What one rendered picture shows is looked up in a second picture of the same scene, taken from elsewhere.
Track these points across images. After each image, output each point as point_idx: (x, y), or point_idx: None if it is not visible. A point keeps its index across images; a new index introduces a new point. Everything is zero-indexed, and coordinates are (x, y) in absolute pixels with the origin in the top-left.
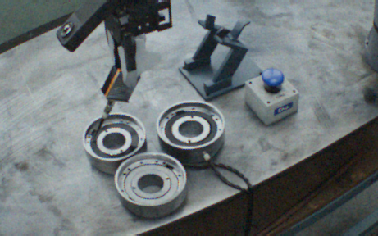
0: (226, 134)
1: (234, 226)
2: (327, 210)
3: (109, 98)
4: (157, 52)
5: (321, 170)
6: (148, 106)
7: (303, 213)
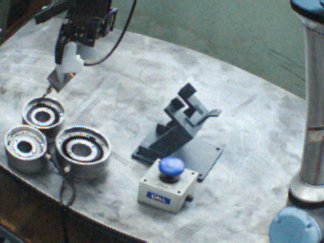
0: (104, 179)
1: None
2: None
3: (47, 79)
4: (81, 63)
5: None
6: (96, 126)
7: None
